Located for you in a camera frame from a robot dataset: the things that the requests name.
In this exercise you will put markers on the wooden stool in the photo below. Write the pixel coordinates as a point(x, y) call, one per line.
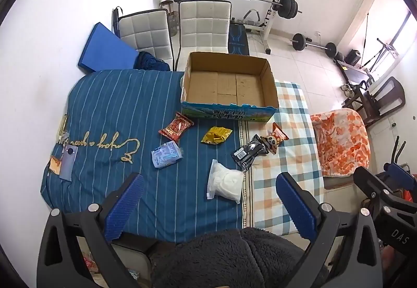
point(166, 4)

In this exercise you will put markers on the orange snack packet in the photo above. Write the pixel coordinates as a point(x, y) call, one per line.
point(275, 139)

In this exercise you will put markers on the white shoe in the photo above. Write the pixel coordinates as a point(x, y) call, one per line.
point(344, 88)
point(351, 91)

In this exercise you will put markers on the checked blanket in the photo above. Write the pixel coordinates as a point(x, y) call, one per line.
point(293, 151)

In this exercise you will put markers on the red floral snack packet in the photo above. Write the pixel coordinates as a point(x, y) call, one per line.
point(176, 126)

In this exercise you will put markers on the yellow snack packet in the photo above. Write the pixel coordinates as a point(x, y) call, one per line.
point(215, 135)

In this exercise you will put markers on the window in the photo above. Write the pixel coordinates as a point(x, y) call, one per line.
point(402, 34)

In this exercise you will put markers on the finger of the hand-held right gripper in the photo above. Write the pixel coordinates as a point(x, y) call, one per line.
point(368, 182)
point(399, 172)

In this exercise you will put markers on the cardboard box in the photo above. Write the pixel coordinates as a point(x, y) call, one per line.
point(228, 86)

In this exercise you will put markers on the blue foam mat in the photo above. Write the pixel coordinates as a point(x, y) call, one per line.
point(104, 50)

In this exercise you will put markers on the blue striped blanket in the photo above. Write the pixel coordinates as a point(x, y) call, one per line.
point(107, 105)

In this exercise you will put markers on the wooden bench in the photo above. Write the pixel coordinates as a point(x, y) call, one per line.
point(353, 71)

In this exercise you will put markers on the grey smartphone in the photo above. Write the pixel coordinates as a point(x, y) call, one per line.
point(67, 162)

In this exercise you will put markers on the clear water jug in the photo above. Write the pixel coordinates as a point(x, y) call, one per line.
point(173, 24)

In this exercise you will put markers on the dark fleece clothing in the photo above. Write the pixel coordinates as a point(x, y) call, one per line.
point(228, 258)

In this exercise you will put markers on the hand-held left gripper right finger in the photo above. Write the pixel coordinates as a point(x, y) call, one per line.
point(296, 206)

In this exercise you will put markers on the white cotton pad bag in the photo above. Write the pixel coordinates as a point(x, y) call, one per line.
point(228, 182)

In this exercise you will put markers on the dark wooden chair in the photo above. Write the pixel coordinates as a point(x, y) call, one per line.
point(387, 95)

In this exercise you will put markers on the small orange packet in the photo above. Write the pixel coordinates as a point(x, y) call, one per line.
point(55, 165)

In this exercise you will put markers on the black metal stand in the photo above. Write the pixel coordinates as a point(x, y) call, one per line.
point(386, 47)

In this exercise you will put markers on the dark blue cloth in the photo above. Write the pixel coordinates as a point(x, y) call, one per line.
point(150, 61)

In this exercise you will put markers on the white barbell rack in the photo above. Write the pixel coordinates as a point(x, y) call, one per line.
point(272, 24)

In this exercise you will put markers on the orange floral blanket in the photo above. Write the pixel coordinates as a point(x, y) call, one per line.
point(342, 141)

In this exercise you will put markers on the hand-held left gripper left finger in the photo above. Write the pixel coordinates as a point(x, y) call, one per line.
point(125, 206)

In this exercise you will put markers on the light blue soft packet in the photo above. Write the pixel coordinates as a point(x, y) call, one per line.
point(166, 154)

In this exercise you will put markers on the black snack packet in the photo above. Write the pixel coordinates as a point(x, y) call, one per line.
point(249, 151)

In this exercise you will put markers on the short barbell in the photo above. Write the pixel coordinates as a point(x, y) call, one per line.
point(312, 46)

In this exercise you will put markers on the black weight bench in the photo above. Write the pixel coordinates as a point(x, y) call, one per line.
point(237, 40)

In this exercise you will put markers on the white padded chair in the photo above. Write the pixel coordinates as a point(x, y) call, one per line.
point(203, 27)
point(146, 34)

